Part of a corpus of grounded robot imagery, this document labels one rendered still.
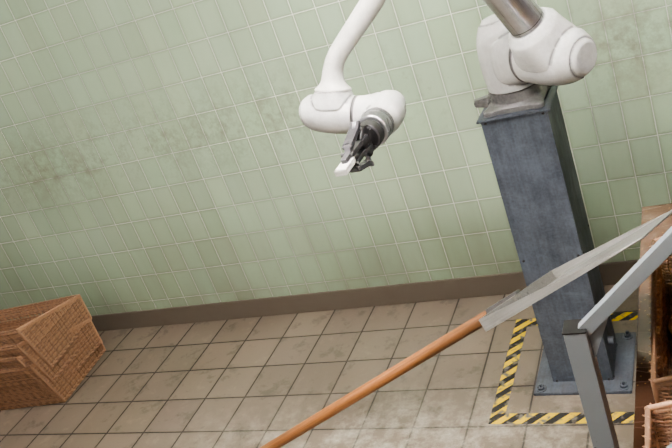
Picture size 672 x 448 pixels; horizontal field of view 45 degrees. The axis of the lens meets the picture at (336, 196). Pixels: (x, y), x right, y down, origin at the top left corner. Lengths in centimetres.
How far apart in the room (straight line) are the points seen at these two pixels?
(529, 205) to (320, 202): 119
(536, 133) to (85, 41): 207
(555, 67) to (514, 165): 40
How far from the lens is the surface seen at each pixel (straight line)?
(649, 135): 307
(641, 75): 299
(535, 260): 264
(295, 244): 363
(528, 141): 245
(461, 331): 197
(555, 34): 221
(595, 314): 148
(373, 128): 203
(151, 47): 352
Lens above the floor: 182
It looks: 21 degrees down
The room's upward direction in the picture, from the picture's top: 20 degrees counter-clockwise
